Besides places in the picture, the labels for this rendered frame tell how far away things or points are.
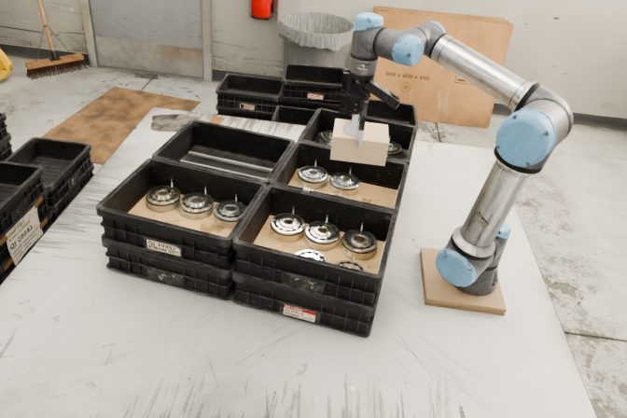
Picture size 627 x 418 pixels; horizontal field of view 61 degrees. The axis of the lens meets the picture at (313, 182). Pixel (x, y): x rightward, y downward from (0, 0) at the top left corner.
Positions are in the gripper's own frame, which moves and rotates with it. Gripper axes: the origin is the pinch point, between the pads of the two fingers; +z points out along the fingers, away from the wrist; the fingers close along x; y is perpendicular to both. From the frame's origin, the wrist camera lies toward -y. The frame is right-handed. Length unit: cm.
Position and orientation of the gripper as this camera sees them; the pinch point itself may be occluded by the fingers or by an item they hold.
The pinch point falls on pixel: (360, 137)
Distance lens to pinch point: 157.1
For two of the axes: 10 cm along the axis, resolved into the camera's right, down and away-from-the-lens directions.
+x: -1.0, 5.3, -8.4
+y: -9.9, -1.2, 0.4
